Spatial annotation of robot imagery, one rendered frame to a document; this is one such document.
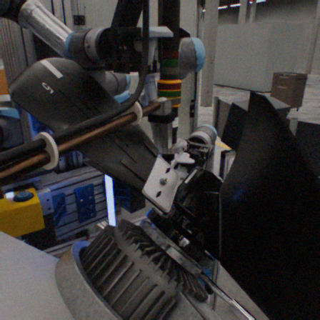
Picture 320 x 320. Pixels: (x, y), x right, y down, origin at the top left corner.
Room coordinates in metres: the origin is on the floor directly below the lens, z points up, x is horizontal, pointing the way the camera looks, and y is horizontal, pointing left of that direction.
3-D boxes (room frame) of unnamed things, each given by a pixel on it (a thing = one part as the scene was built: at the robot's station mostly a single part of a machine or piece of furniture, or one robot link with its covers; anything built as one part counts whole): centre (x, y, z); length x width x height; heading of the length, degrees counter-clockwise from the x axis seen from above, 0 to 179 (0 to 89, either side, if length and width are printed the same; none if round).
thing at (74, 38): (0.71, 0.18, 1.46); 0.11 x 0.08 x 0.09; 42
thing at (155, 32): (0.50, 0.02, 1.46); 0.09 x 0.03 x 0.06; 34
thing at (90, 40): (0.65, 0.13, 1.47); 0.08 x 0.05 x 0.08; 132
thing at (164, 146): (0.50, -0.01, 1.33); 0.09 x 0.07 x 0.10; 157
